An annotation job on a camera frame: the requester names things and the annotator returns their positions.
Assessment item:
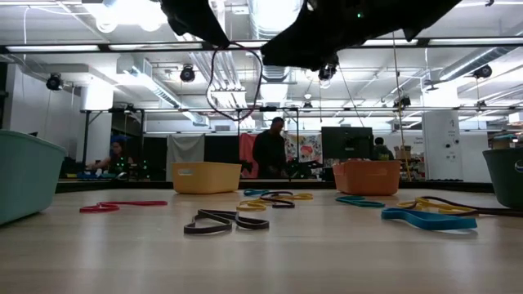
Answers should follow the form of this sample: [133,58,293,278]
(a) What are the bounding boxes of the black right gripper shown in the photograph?
[261,0,409,73]

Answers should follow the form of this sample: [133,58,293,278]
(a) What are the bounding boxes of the dark purple rubber band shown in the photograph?
[404,195,523,217]
[206,40,263,123]
[260,190,296,209]
[183,209,270,235]

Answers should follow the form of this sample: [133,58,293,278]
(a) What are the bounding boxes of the thin blue rubber band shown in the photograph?
[335,195,386,208]

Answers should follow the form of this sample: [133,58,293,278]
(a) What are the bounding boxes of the red rubber band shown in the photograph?
[79,199,168,214]

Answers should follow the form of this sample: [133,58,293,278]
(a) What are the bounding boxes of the wide blue rubber band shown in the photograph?
[381,207,478,232]

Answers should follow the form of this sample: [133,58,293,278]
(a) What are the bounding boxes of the white LED light strip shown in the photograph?
[108,42,204,51]
[229,40,269,49]
[362,38,420,47]
[6,44,101,53]
[427,37,523,46]

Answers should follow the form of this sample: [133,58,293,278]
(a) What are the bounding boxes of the floral hanging cloth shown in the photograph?
[284,132,324,164]

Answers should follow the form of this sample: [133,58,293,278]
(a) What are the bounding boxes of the black monitor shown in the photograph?
[321,126,375,163]

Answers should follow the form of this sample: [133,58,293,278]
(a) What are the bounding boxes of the person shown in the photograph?
[87,138,136,177]
[371,136,396,161]
[252,117,288,180]

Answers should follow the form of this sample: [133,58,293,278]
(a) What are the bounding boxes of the red hanging cloth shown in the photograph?
[239,132,257,179]

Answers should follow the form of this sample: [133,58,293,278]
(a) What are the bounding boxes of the plain white column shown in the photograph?
[79,77,114,164]

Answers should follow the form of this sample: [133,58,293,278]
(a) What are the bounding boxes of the grey hanging cloth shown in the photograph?
[166,134,205,180]

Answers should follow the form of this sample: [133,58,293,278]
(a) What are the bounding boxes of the orange plastic basket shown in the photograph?
[332,159,402,196]

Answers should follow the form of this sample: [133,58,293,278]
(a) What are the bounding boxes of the yellow plastic basket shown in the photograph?
[171,161,243,195]

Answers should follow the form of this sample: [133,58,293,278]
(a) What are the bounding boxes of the white column with controls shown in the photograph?
[422,83,465,181]

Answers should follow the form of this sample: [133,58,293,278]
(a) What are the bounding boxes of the light teal plastic basket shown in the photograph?
[0,129,68,226]

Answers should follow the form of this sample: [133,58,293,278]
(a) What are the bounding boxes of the dark teal plastic basket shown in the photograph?
[481,149,523,210]

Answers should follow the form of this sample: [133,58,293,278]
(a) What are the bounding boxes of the silver round ventilation duct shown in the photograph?
[230,0,306,82]
[439,45,523,82]

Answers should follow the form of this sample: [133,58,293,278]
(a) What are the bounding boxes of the white rectangular air duct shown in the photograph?
[116,55,209,127]

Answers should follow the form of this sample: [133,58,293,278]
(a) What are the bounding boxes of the black frame beam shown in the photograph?
[0,37,523,55]

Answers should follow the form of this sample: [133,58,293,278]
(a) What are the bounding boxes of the yellow extension cord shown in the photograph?
[391,31,412,181]

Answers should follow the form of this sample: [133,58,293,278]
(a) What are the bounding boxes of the black table frame rail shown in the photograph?
[55,179,495,194]

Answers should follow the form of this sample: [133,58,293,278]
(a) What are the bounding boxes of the black workstation frame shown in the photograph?
[80,105,302,180]

